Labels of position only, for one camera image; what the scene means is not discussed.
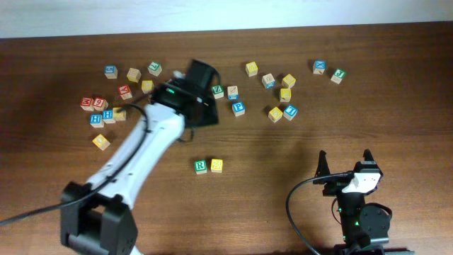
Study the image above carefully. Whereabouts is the green R letter block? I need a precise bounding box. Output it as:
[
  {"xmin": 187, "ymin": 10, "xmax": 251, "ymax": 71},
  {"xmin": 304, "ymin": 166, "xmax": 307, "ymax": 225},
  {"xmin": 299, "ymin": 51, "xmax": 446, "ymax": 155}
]
[{"xmin": 194, "ymin": 160, "xmax": 207, "ymax": 174}]

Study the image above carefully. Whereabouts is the yellow S letter block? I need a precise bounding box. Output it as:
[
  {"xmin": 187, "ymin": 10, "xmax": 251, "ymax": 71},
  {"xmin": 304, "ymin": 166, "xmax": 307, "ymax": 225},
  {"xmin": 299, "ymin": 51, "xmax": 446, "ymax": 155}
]
[{"xmin": 210, "ymin": 159, "xmax": 223, "ymax": 173}]

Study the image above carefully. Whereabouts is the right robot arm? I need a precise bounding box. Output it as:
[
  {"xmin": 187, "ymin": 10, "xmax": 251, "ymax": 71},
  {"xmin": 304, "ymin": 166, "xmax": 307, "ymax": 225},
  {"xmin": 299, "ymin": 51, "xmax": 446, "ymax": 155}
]
[{"xmin": 314, "ymin": 149, "xmax": 392, "ymax": 254}]

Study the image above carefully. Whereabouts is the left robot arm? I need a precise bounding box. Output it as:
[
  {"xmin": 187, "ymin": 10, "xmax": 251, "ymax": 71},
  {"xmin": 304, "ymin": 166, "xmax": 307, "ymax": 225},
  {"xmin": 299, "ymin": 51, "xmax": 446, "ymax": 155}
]
[{"xmin": 60, "ymin": 60, "xmax": 221, "ymax": 255}]

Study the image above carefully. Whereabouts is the green Z block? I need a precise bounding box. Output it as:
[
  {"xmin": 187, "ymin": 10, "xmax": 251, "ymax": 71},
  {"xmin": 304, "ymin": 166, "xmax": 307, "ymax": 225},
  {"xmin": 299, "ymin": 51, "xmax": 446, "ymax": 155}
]
[{"xmin": 212, "ymin": 85, "xmax": 224, "ymax": 99}]

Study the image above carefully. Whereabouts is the plain blue-sided block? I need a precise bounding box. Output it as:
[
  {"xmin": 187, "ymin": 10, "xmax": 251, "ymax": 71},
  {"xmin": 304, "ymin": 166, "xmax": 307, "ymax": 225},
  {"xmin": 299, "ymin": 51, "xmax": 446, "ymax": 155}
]
[{"xmin": 227, "ymin": 86, "xmax": 239, "ymax": 101}]

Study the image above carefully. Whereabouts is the green L block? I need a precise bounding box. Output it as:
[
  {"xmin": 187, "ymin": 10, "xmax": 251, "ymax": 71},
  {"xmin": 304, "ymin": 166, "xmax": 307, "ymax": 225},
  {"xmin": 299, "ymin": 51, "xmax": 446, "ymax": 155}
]
[{"xmin": 147, "ymin": 62, "xmax": 162, "ymax": 77}]

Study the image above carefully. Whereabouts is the blue P block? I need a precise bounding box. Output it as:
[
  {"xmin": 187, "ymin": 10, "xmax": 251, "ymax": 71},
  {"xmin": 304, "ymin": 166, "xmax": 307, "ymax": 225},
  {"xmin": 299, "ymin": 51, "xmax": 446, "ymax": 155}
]
[{"xmin": 232, "ymin": 101, "xmax": 246, "ymax": 117}]

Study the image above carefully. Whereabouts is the yellow block upper left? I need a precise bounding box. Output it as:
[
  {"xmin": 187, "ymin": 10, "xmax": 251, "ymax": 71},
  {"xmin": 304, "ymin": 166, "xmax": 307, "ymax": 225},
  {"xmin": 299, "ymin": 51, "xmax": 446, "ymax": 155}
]
[{"xmin": 141, "ymin": 80, "xmax": 154, "ymax": 94}]

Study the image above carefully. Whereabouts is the yellow block top middle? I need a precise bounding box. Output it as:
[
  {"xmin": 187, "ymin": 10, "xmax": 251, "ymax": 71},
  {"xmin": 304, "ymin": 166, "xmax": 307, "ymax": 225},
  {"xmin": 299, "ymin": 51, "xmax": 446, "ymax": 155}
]
[{"xmin": 246, "ymin": 62, "xmax": 258, "ymax": 77}]

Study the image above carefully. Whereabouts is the plain yellow-edged block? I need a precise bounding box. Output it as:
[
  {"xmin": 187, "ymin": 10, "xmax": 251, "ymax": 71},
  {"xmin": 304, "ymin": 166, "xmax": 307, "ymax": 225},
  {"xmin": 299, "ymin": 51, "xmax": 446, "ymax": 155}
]
[{"xmin": 127, "ymin": 68, "xmax": 142, "ymax": 83}]

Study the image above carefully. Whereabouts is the blue 1 block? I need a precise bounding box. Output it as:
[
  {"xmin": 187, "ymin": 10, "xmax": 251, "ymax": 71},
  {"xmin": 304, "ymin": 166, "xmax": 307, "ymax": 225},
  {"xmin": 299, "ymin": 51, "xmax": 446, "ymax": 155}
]
[{"xmin": 283, "ymin": 105, "xmax": 298, "ymax": 121}]

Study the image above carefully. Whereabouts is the red Y block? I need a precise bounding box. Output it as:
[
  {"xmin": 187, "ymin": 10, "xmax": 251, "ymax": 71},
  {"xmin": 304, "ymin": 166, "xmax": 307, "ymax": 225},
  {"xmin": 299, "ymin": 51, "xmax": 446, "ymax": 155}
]
[{"xmin": 118, "ymin": 85, "xmax": 132, "ymax": 100}]

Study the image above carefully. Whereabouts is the plain block blue side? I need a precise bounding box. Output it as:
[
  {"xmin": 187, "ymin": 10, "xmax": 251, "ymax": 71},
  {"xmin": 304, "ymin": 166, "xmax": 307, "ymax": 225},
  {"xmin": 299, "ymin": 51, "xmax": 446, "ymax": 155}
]
[{"xmin": 262, "ymin": 74, "xmax": 275, "ymax": 89}]

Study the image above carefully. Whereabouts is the yellow block lower right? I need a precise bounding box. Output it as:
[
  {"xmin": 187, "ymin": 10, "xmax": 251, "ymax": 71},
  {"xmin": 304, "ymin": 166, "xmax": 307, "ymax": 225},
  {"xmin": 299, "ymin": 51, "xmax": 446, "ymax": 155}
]
[{"xmin": 268, "ymin": 107, "xmax": 283, "ymax": 123}]

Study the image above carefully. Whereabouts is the yellow block beside H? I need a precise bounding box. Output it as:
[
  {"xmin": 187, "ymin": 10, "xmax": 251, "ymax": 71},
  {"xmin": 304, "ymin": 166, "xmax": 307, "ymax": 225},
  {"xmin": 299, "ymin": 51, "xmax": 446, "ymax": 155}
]
[{"xmin": 113, "ymin": 107, "xmax": 127, "ymax": 121}]

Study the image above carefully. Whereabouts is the yellow E block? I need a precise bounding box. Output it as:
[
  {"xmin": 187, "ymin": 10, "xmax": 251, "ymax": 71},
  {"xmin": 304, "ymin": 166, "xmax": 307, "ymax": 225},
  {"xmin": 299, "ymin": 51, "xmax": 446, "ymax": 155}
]
[{"xmin": 280, "ymin": 88, "xmax": 292, "ymax": 102}]

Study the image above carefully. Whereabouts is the green J block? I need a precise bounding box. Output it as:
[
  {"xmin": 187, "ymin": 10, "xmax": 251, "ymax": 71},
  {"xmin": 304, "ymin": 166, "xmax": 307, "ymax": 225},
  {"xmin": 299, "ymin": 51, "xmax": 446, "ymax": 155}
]
[{"xmin": 331, "ymin": 69, "xmax": 346, "ymax": 84}]

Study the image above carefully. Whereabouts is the blue S block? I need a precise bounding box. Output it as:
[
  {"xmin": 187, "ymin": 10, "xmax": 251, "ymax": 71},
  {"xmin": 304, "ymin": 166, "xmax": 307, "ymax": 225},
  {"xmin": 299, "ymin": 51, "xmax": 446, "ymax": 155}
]
[{"xmin": 104, "ymin": 65, "xmax": 117, "ymax": 79}]

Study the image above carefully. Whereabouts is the blue H block right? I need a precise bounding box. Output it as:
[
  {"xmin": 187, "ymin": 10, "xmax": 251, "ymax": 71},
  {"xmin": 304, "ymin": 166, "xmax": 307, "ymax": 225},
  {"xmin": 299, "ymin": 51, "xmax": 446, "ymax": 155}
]
[{"xmin": 102, "ymin": 110, "xmax": 116, "ymax": 124}]

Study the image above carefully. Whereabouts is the blue h block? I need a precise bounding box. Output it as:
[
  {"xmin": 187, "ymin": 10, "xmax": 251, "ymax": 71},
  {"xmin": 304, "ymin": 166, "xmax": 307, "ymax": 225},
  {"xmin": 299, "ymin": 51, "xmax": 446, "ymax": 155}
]
[
  {"xmin": 89, "ymin": 114, "xmax": 104, "ymax": 128},
  {"xmin": 102, "ymin": 110, "xmax": 116, "ymax": 124}
]

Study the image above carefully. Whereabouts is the red 6 block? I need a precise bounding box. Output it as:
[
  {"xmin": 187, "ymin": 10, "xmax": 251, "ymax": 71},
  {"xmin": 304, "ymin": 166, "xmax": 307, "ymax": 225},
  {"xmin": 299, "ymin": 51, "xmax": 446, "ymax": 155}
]
[{"xmin": 93, "ymin": 97, "xmax": 108, "ymax": 111}]

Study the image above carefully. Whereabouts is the blue X block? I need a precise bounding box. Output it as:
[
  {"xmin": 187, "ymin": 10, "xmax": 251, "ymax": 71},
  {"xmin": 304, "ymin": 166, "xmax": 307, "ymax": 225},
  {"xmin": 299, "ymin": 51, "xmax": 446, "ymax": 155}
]
[{"xmin": 313, "ymin": 59, "xmax": 326, "ymax": 74}]

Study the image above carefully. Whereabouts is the blue H block left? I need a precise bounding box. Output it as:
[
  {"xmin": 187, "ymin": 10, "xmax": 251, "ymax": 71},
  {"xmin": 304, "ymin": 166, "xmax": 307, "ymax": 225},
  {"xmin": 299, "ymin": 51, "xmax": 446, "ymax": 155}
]
[{"xmin": 89, "ymin": 114, "xmax": 104, "ymax": 128}]

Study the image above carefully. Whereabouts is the yellow block lower left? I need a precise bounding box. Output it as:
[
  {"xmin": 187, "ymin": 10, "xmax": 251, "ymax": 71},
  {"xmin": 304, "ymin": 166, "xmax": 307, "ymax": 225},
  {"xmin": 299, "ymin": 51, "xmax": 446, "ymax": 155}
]
[{"xmin": 92, "ymin": 134, "xmax": 110, "ymax": 151}]

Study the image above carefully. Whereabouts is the red M block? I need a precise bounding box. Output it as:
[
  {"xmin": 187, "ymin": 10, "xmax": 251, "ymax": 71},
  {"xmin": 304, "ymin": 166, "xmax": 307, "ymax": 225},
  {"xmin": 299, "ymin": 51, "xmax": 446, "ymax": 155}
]
[{"xmin": 80, "ymin": 97, "xmax": 94, "ymax": 111}]

